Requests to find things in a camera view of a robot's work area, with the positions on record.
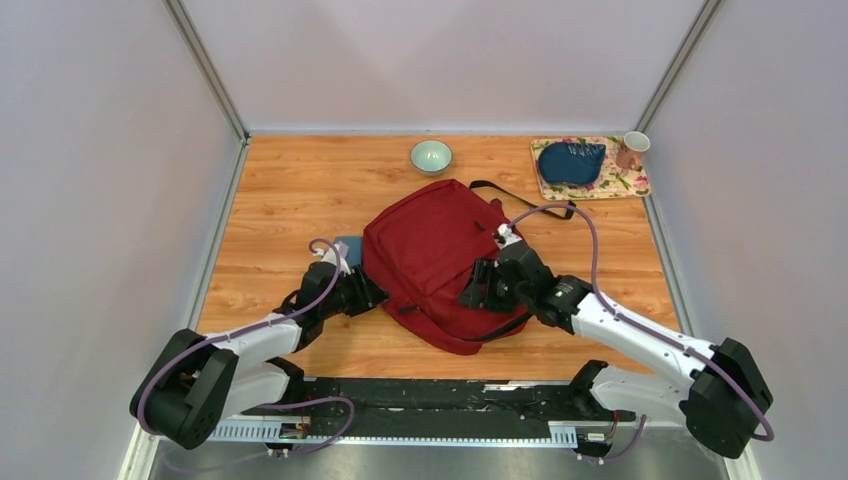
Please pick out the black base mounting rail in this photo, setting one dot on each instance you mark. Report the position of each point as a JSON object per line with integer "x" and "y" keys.
{"x": 445, "y": 409}

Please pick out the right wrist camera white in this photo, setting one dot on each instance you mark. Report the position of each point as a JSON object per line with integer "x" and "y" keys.
{"x": 505, "y": 236}

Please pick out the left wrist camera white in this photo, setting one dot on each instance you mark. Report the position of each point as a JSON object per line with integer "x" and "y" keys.
{"x": 334, "y": 255}

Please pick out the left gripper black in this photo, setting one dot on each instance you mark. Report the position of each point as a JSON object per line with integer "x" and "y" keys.
{"x": 368, "y": 296}

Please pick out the pale green ceramic bowl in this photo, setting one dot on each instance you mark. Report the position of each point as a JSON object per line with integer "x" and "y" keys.
{"x": 431, "y": 157}

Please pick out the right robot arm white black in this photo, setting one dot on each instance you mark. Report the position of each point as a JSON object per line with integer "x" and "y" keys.
{"x": 716, "y": 391}

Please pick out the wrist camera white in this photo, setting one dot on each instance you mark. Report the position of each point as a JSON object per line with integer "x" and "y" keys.
{"x": 505, "y": 236}
{"x": 334, "y": 255}

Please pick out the dark red student backpack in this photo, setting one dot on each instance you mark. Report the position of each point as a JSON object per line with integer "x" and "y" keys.
{"x": 421, "y": 251}

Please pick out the floral rectangular tray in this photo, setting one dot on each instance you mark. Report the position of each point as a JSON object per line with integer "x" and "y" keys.
{"x": 613, "y": 182}

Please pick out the small blue wallet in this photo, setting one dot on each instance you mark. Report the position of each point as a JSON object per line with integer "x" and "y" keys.
{"x": 351, "y": 248}

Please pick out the aluminium frame rail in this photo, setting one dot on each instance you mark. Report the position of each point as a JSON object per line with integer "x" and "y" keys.
{"x": 264, "y": 444}

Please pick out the pink floral mug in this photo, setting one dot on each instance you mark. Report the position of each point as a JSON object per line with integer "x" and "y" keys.
{"x": 634, "y": 145}

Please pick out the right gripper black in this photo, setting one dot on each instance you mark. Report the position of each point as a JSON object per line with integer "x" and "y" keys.
{"x": 484, "y": 271}

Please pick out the dark blue leaf plate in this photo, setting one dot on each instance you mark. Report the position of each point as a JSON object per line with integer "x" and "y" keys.
{"x": 570, "y": 163}

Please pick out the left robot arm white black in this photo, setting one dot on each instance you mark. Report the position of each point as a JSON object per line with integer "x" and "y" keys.
{"x": 198, "y": 381}

